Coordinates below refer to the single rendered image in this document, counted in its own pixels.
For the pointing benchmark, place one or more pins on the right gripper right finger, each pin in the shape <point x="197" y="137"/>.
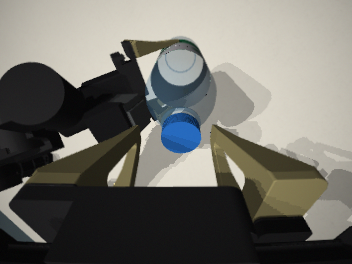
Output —
<point x="276" y="185"/>

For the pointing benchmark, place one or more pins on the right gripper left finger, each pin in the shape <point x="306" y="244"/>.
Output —
<point x="91" y="166"/>

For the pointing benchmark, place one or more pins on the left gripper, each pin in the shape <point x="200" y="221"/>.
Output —
<point x="129" y="70"/>

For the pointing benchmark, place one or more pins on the blue bottle cap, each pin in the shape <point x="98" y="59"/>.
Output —
<point x="180" y="133"/>

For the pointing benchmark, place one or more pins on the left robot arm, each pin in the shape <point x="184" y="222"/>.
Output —
<point x="33" y="93"/>

